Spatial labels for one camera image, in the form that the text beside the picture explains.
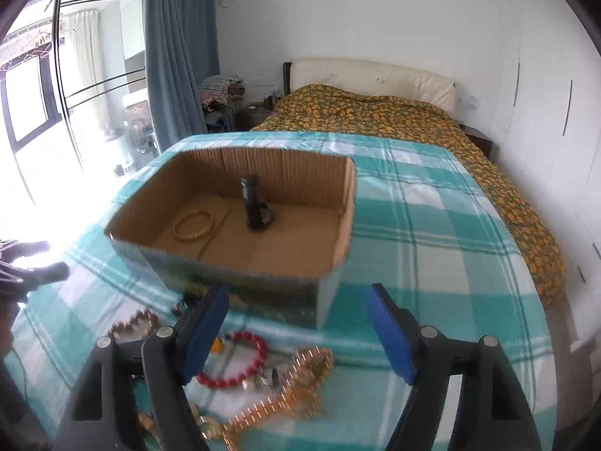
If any white washing machine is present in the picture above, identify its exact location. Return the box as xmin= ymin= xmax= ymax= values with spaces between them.
xmin=123 ymin=98 xmax=159 ymax=161

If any gold bangle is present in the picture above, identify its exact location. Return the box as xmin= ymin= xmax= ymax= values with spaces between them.
xmin=172 ymin=210 xmax=215 ymax=243

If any teal checked cloth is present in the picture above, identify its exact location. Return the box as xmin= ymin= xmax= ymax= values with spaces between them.
xmin=9 ymin=132 xmax=551 ymax=451

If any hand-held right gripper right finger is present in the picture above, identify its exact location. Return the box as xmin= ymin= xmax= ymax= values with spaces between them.
xmin=367 ymin=283 xmax=545 ymax=451

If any white wardrobe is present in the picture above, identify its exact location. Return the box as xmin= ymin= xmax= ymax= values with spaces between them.
xmin=488 ymin=0 xmax=601 ymax=320

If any red bead bracelet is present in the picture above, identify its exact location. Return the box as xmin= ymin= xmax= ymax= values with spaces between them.
xmin=196 ymin=331 xmax=268 ymax=388

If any pile of clothes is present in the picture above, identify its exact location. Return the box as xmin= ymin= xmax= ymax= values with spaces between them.
xmin=196 ymin=74 xmax=245 ymax=132

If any beige pillow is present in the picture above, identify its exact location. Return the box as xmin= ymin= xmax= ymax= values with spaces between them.
xmin=283 ymin=58 xmax=456 ymax=114

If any gold chain necklace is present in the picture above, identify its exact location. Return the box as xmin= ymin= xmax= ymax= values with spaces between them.
xmin=197 ymin=345 xmax=336 ymax=451

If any small silver jewelry piece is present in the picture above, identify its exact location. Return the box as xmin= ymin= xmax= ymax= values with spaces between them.
xmin=243 ymin=365 xmax=283 ymax=392

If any printed cardboard box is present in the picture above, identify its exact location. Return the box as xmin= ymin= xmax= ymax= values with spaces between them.
xmin=103 ymin=147 xmax=358 ymax=330

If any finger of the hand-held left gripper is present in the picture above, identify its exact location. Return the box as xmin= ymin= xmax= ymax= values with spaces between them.
xmin=0 ymin=239 xmax=50 ymax=263
xmin=0 ymin=262 xmax=71 ymax=294

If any glass sliding door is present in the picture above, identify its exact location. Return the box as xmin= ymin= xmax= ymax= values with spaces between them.
xmin=0 ymin=0 xmax=151 ymax=207

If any orange floral bed cover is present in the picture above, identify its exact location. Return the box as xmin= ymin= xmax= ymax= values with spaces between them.
xmin=249 ymin=83 xmax=567 ymax=309

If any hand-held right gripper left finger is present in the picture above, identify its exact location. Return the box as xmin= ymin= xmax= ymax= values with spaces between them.
xmin=55 ymin=285 xmax=231 ymax=451

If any dark wooden nightstand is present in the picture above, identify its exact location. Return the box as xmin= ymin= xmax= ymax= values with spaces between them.
xmin=235 ymin=103 xmax=273 ymax=131
xmin=462 ymin=124 xmax=494 ymax=159

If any blue curtain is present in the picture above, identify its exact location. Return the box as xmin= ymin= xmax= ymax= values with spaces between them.
xmin=141 ymin=0 xmax=221 ymax=156

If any brown wooden bead bracelet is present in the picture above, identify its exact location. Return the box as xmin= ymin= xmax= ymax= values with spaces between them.
xmin=107 ymin=309 xmax=159 ymax=339

